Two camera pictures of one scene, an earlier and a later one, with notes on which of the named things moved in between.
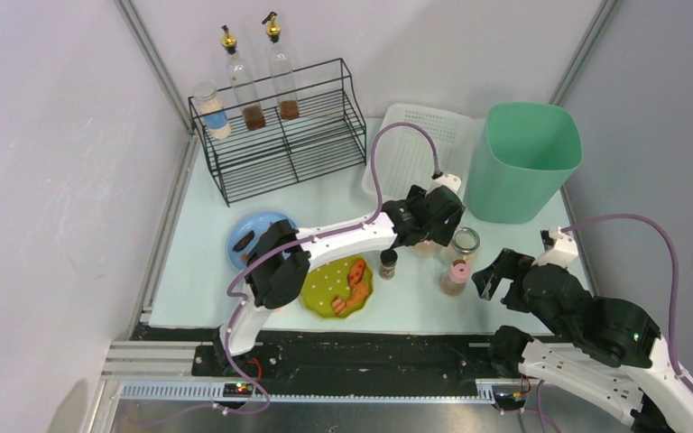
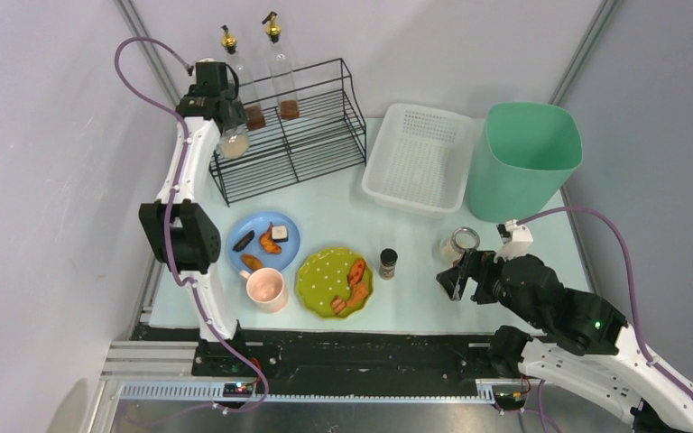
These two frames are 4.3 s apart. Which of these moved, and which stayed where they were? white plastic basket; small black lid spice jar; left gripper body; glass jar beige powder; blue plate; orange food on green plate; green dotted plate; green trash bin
Moved: left gripper body; glass jar beige powder
Stayed: small black lid spice jar; green trash bin; orange food on green plate; blue plate; white plastic basket; green dotted plate
